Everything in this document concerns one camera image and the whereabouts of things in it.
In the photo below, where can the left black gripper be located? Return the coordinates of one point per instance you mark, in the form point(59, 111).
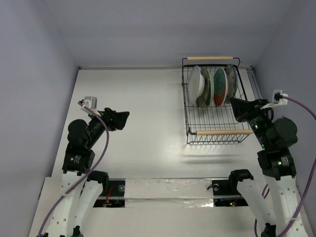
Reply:
point(116, 120)

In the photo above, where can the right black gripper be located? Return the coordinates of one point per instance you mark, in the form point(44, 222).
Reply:
point(249, 111)

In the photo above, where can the teal and red plate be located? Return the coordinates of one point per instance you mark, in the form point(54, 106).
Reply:
point(220, 87)

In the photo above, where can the blue speckled plate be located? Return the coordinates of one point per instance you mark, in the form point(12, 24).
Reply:
point(232, 82)

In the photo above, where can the grey reindeer plate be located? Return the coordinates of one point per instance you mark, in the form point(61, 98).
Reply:
point(202, 99)

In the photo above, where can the white blue-rimmed bowl plate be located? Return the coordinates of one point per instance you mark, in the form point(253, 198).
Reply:
point(195, 84)

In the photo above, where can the light green plate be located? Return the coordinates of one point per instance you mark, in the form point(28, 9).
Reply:
point(211, 90)

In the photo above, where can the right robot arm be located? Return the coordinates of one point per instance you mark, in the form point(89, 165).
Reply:
point(278, 168)

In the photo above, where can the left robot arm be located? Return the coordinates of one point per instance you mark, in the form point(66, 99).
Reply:
point(81, 183)

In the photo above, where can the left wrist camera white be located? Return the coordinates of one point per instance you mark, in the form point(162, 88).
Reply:
point(89, 103)

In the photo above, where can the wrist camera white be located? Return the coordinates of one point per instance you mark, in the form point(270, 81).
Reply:
point(279, 98)
point(89, 103)

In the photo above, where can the black wire dish rack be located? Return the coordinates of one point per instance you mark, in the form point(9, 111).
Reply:
point(209, 124)

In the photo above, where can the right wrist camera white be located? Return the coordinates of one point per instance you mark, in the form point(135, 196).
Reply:
point(279, 98)

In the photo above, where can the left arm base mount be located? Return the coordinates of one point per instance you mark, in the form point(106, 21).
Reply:
point(113, 197)

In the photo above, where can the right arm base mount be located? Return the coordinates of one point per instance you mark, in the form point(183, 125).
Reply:
point(224, 195)

